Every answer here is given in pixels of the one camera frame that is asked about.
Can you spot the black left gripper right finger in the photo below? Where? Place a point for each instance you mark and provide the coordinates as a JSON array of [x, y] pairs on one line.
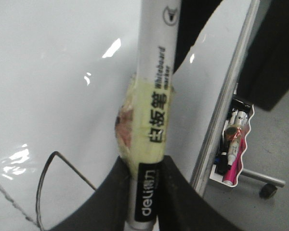
[[181, 208]]

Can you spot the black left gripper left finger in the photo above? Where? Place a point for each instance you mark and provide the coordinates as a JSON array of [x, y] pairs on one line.
[[106, 209]]

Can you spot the black white whiteboard marker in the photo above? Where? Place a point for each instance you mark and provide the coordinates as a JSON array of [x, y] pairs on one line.
[[143, 119]]

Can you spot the whiteboard stand leg with caster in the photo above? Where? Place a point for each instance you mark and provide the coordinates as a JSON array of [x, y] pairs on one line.
[[271, 183]]

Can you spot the white whiteboard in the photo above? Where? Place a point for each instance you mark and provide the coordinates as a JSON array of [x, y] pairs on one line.
[[64, 70]]

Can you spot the pink marker in tray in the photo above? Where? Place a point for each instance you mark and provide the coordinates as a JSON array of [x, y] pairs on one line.
[[233, 158]]

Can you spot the white marker tray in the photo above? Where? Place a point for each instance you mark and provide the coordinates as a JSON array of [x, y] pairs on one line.
[[219, 167]]

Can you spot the white marker in tray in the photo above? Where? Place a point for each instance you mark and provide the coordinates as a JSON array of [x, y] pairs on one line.
[[236, 130]]

